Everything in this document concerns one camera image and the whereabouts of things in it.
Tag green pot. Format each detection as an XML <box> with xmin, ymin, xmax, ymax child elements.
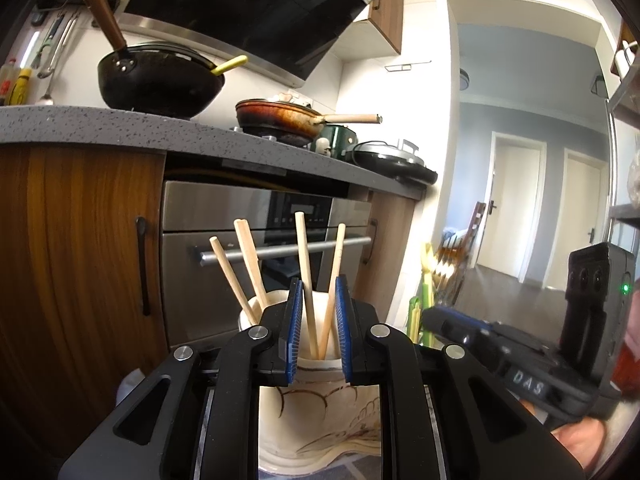
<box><xmin>315</xmin><ymin>124</ymin><xmax>358</xmax><ymax>158</ymax></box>

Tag red label bottle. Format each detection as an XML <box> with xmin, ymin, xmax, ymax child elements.
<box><xmin>0</xmin><ymin>58</ymin><xmax>18</xmax><ymax>106</ymax></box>

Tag person's right hand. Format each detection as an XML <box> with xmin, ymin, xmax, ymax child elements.
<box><xmin>550</xmin><ymin>340</ymin><xmax>640</xmax><ymax>468</ymax></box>

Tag wooden side panel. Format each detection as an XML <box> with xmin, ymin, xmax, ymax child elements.
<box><xmin>350</xmin><ymin>190</ymin><xmax>418</xmax><ymax>326</ymax></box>

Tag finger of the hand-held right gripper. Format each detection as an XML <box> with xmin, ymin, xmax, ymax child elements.
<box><xmin>422</xmin><ymin>305</ymin><xmax>495</xmax><ymax>358</ymax></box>

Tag black wok with wooden handle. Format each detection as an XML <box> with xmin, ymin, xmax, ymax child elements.
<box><xmin>81</xmin><ymin>0</ymin><xmax>226</xmax><ymax>117</ymax></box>

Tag bamboo chopstick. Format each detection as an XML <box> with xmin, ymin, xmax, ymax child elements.
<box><xmin>209</xmin><ymin>236</ymin><xmax>261</xmax><ymax>326</ymax></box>
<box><xmin>234</xmin><ymin>218</ymin><xmax>271</xmax><ymax>311</ymax></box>
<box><xmin>294</xmin><ymin>211</ymin><xmax>320</xmax><ymax>361</ymax></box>
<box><xmin>320</xmin><ymin>223</ymin><xmax>347</xmax><ymax>361</ymax></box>

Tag brown frying pan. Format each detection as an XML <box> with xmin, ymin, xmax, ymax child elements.
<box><xmin>235</xmin><ymin>99</ymin><xmax>383</xmax><ymax>143</ymax></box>

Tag black cabinet handle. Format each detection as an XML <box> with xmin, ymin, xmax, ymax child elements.
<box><xmin>136</xmin><ymin>216</ymin><xmax>152</xmax><ymax>317</ymax></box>

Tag black electric griddle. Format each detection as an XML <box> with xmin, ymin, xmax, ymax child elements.
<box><xmin>347</xmin><ymin>139</ymin><xmax>438</xmax><ymax>186</ymax></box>

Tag gas stove burner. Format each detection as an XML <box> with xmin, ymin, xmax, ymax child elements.
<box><xmin>230</xmin><ymin>125</ymin><xmax>301</xmax><ymax>147</ymax></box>

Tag wooden chair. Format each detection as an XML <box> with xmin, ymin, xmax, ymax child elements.
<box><xmin>435</xmin><ymin>201</ymin><xmax>488</xmax><ymax>306</ymax></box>

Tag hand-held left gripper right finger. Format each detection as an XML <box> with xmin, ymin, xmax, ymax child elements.
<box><xmin>334</xmin><ymin>275</ymin><xmax>586</xmax><ymax>480</ymax></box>

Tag wooden upper cabinet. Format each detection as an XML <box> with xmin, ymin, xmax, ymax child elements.
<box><xmin>345</xmin><ymin>0</ymin><xmax>405</xmax><ymax>55</ymax></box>

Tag white interior door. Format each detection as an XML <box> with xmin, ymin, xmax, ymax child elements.
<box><xmin>475</xmin><ymin>131</ymin><xmax>546</xmax><ymax>283</ymax></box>
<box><xmin>542</xmin><ymin>149</ymin><xmax>613</xmax><ymax>291</ymax></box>

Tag wooden cabinet door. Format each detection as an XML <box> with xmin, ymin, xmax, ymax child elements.
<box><xmin>0</xmin><ymin>145</ymin><xmax>168</xmax><ymax>461</ymax></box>

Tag yellow sauce bottle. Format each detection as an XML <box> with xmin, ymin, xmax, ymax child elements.
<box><xmin>10</xmin><ymin>67</ymin><xmax>32</xmax><ymax>106</ymax></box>

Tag metal hanging ladle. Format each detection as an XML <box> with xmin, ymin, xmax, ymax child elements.
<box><xmin>37</xmin><ymin>12</ymin><xmax>80</xmax><ymax>107</ymax></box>

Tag black range hood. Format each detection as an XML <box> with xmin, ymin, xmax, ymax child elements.
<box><xmin>117</xmin><ymin>0</ymin><xmax>373</xmax><ymax>86</ymax></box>

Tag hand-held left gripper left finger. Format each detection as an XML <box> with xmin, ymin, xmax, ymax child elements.
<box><xmin>57</xmin><ymin>277</ymin><xmax>306</xmax><ymax>480</ymax></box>

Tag stainless steel oven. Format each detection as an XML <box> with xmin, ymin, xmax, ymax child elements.
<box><xmin>160</xmin><ymin>180</ymin><xmax>373</xmax><ymax>351</ymax></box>

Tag white floral ceramic utensil holder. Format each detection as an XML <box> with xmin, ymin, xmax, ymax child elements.
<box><xmin>236</xmin><ymin>289</ymin><xmax>386</xmax><ymax>476</ymax></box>

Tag grey speckled countertop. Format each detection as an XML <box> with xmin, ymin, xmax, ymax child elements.
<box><xmin>0</xmin><ymin>105</ymin><xmax>436</xmax><ymax>201</ymax></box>

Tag metal shelf unit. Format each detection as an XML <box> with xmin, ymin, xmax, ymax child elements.
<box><xmin>605</xmin><ymin>40</ymin><xmax>640</xmax><ymax>261</ymax></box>

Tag yellow green training chopsticks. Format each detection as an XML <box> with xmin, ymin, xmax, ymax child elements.
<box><xmin>409</xmin><ymin>242</ymin><xmax>438</xmax><ymax>346</ymax></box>

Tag yellow spatula handle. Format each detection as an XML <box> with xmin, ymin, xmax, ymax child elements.
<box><xmin>210</xmin><ymin>55</ymin><xmax>249</xmax><ymax>77</ymax></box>

